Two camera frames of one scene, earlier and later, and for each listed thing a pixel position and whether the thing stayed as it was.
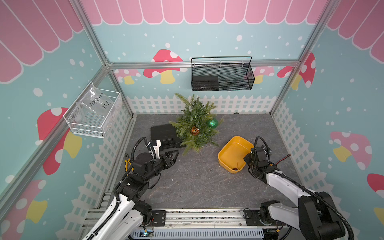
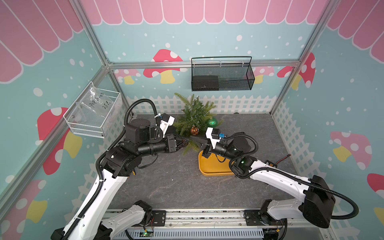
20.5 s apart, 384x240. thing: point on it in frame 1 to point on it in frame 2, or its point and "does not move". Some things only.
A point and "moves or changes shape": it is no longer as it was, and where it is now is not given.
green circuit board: [147, 233] does not move
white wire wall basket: [93, 112] does not move
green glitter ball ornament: [213, 123] does not move
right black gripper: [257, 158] to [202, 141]
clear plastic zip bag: [98, 102] does not move
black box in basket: [205, 83] does not move
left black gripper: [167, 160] to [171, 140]
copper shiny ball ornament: [194, 130] does not move
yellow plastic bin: [231, 156] moves or changes shape
